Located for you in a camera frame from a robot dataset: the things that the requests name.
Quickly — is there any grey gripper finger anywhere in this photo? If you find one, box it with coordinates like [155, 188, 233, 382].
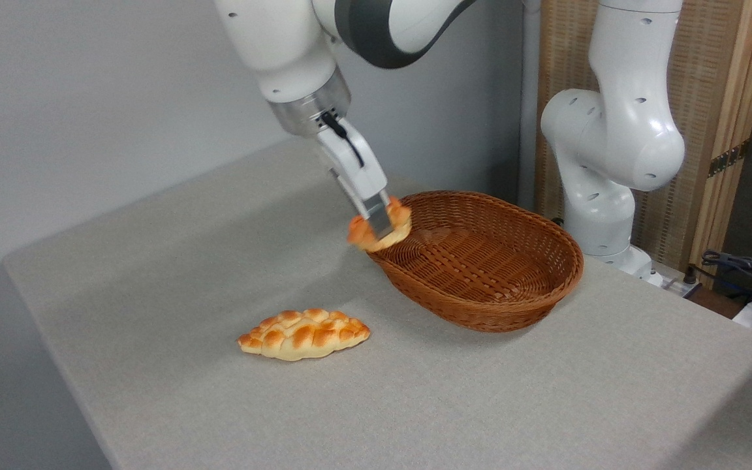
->
[358, 192, 396, 240]

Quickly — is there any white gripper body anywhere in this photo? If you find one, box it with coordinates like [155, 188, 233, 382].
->
[314, 118, 391, 211]

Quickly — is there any round golden bread roll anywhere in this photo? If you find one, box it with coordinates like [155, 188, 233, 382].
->
[347, 196, 413, 253]

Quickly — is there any brown oval wicker basket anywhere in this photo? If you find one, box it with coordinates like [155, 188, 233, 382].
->
[367, 190, 584, 334]

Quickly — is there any long braided bread loaf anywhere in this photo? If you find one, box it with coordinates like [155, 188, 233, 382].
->
[238, 308, 371, 362]

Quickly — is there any metal screen hinge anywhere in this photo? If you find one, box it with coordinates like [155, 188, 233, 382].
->
[707, 140, 751, 179]

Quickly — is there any wooden folding screen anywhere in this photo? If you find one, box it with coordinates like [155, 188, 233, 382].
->
[535, 0, 752, 289]

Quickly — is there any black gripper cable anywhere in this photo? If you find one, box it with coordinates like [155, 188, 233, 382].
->
[320, 110, 366, 168]

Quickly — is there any bundle of dark cables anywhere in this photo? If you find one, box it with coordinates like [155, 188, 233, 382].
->
[700, 249, 752, 309]

